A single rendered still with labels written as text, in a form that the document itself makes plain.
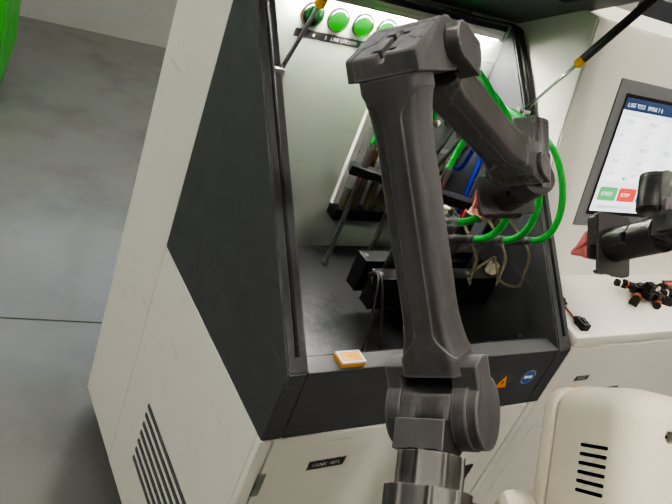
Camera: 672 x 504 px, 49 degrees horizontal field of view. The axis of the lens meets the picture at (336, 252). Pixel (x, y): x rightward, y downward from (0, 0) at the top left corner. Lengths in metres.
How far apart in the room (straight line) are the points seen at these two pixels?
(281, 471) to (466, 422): 0.71
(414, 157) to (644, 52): 1.18
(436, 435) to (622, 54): 1.20
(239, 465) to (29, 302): 1.49
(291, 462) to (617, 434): 0.81
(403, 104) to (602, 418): 0.34
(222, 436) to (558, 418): 0.82
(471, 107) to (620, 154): 1.01
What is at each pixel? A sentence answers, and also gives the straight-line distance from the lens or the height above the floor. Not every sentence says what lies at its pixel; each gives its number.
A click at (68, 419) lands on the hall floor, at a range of 2.36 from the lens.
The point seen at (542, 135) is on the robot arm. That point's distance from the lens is 1.21.
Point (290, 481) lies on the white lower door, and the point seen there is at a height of 0.66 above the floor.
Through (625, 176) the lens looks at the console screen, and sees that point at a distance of 1.91.
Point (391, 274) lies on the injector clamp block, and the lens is 1.52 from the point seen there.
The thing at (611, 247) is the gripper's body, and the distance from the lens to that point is 1.26.
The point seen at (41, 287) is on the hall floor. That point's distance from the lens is 2.81.
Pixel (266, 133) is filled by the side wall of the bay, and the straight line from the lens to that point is 1.29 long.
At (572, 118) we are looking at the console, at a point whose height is 1.34.
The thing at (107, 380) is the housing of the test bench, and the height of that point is 0.23.
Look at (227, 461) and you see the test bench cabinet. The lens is 1.45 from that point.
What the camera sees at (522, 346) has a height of 0.95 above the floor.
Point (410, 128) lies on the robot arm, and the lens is 0.72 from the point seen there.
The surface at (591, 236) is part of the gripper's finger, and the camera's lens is 1.28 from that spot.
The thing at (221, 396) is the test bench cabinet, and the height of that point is 0.74.
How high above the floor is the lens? 1.72
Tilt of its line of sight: 29 degrees down
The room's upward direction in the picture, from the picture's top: 22 degrees clockwise
